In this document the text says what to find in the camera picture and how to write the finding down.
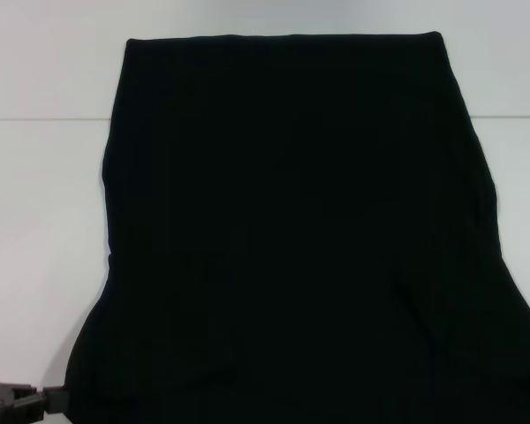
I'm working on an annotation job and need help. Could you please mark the black t-shirt white print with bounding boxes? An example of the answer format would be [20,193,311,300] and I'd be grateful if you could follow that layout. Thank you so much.
[67,30,530,424]

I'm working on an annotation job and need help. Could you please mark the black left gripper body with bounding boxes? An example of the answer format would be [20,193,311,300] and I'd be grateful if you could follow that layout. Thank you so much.
[0,376,39,417]

